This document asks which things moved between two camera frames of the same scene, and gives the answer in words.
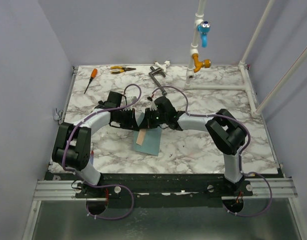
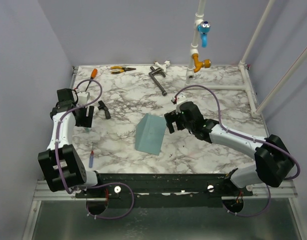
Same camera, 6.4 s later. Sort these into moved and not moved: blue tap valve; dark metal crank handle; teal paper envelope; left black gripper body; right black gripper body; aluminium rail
Moved: left black gripper body; right black gripper body
Not moved: aluminium rail; dark metal crank handle; blue tap valve; teal paper envelope
